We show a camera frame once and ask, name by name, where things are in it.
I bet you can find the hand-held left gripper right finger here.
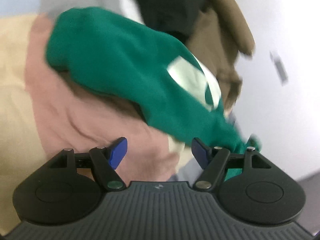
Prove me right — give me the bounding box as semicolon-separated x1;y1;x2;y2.
191;137;273;191

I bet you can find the grey white wall fixture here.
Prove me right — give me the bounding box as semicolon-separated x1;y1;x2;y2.
269;51;288;85

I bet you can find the patchwork blanket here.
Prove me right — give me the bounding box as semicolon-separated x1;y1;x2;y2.
0;0;198;230

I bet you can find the brown garment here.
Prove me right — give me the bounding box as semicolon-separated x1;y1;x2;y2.
186;0;255;115

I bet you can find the green printed sweatshirt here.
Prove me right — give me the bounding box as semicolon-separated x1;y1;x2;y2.
45;6;263;182

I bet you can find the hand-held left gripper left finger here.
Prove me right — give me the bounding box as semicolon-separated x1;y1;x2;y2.
49;137;128;192

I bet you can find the black garment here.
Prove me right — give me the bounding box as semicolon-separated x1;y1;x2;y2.
127;0;208;44

